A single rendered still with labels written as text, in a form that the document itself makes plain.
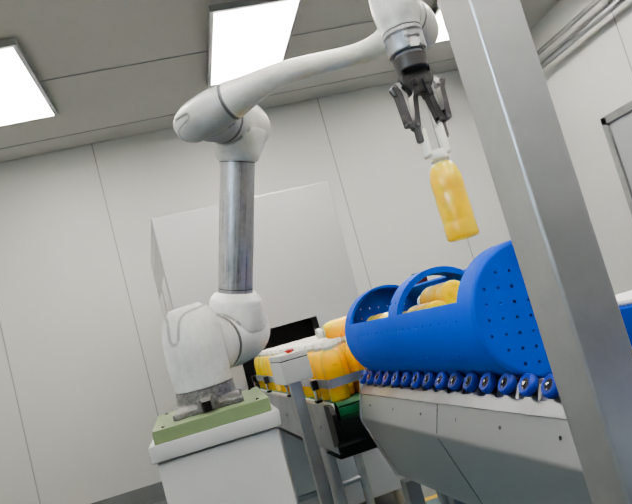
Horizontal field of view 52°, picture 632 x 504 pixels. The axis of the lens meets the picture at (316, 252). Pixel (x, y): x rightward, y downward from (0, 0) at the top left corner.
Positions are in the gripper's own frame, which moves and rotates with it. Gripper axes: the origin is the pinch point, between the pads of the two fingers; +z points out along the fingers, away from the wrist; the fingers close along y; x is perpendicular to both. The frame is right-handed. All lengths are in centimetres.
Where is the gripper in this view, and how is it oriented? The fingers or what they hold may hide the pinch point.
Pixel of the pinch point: (433, 141)
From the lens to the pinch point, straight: 149.0
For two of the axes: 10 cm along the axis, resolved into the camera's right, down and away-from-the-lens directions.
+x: -2.5, 1.7, 9.5
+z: 2.6, 9.6, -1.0
